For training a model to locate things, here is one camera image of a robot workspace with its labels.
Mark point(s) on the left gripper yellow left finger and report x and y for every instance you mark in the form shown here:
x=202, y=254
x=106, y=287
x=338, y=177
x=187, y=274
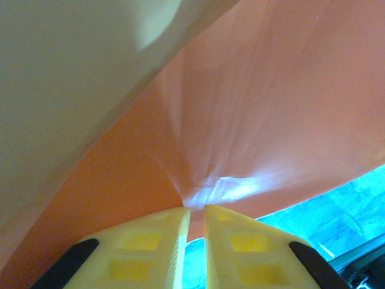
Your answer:
x=135, y=259

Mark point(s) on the aluminium rail base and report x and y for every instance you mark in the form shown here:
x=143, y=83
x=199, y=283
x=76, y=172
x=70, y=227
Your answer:
x=364, y=251

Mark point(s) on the orange wrapping paper sheet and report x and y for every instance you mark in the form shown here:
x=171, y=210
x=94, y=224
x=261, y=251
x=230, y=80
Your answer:
x=240, y=120

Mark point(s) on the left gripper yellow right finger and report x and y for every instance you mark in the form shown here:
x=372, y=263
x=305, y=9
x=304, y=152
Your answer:
x=255, y=259

